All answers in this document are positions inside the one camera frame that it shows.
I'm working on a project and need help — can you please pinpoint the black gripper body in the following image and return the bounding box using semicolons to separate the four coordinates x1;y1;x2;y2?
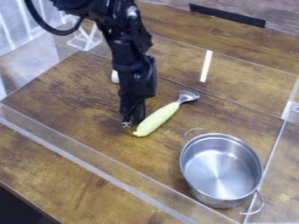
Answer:
109;40;157;116

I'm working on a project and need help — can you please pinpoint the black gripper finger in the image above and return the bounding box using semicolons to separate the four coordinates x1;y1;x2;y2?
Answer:
121;101;145;128

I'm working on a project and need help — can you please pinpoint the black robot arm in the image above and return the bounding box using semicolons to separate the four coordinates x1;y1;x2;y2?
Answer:
50;0;157;127

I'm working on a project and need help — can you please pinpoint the toy mushroom brown cap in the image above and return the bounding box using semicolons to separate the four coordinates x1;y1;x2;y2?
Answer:
110;70;118;84

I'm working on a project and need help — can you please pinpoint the black bar on table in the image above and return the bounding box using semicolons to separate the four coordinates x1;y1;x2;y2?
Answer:
189;3;266;28

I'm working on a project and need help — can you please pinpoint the stainless steel pot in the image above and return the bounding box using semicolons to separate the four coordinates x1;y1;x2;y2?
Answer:
178;128;265;215

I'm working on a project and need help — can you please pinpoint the clear acrylic triangle bracket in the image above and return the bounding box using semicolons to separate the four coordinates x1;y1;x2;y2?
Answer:
66;21;102;52

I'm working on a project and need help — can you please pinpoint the clear acrylic enclosure panel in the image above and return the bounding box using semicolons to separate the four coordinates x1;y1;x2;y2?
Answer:
0;20;299;224

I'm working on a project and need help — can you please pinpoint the black cable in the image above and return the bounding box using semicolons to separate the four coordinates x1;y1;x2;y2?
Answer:
22;0;85;37

